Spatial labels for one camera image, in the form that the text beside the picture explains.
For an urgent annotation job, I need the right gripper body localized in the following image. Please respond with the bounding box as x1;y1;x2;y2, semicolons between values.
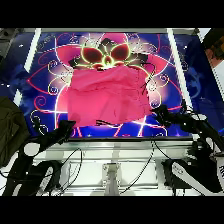
152;104;178;130

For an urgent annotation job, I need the pink garment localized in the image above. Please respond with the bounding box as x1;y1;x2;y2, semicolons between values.
66;65;154;129

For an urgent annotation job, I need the heap of clothes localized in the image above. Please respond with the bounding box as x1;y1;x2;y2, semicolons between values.
201;28;224;62

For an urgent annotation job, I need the dark green garment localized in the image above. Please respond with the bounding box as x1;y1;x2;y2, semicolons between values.
0;95;31;168

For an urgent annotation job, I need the black cable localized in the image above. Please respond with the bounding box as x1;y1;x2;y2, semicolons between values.
49;147;84;195
119;139;156;195

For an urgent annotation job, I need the silver frame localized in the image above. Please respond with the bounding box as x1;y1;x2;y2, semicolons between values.
19;137;224;197

